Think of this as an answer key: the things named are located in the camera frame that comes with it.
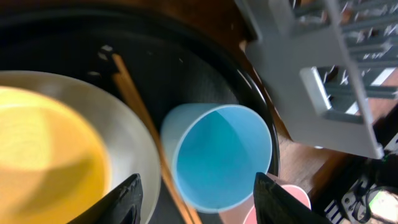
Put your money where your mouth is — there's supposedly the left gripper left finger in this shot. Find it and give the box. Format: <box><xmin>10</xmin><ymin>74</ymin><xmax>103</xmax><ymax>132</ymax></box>
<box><xmin>68</xmin><ymin>174</ymin><xmax>143</xmax><ymax>224</ymax></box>

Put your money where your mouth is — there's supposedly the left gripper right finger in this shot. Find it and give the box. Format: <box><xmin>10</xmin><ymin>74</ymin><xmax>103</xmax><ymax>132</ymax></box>
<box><xmin>253</xmin><ymin>172</ymin><xmax>331</xmax><ymax>224</ymax></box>

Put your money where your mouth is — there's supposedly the pink cup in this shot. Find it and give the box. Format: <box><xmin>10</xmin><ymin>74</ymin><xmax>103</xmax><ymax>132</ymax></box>
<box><xmin>217</xmin><ymin>173</ymin><xmax>312</xmax><ymax>224</ymax></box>

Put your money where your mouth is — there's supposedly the light blue cup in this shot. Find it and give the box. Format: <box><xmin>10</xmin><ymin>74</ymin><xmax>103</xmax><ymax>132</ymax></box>
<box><xmin>160</xmin><ymin>103</ymin><xmax>273</xmax><ymax>213</ymax></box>

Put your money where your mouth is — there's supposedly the yellow bowl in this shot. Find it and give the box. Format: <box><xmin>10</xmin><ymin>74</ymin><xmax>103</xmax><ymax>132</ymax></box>
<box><xmin>1</xmin><ymin>86</ymin><xmax>111</xmax><ymax>223</ymax></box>

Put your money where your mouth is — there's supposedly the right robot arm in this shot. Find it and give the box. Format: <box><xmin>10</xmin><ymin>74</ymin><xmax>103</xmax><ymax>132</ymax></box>
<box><xmin>312</xmin><ymin>106</ymin><xmax>397</xmax><ymax>223</ymax></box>

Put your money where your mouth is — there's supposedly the grey dishwasher rack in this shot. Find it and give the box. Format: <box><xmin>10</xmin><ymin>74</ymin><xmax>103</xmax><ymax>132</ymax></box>
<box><xmin>237</xmin><ymin>0</ymin><xmax>397</xmax><ymax>159</ymax></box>

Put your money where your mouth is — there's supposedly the grey plate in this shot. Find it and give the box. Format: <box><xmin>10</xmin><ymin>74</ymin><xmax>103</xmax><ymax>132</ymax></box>
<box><xmin>1</xmin><ymin>71</ymin><xmax>161</xmax><ymax>223</ymax></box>

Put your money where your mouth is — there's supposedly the wooden chopstick left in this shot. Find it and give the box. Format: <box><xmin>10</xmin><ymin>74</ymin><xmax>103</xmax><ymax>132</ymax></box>
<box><xmin>111</xmin><ymin>54</ymin><xmax>202</xmax><ymax>224</ymax></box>

